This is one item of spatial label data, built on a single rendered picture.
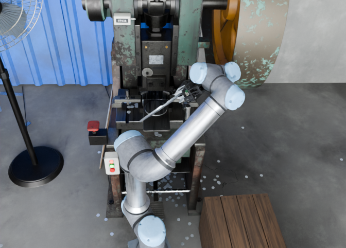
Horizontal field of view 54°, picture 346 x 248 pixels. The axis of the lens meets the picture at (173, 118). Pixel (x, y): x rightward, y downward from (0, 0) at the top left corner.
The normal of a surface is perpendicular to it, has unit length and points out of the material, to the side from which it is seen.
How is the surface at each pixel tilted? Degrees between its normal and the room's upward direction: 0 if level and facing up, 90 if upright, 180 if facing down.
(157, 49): 90
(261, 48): 91
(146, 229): 7
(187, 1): 90
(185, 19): 90
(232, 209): 0
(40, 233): 0
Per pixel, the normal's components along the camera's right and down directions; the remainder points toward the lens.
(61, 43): 0.07, 0.68
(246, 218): 0.04, -0.74
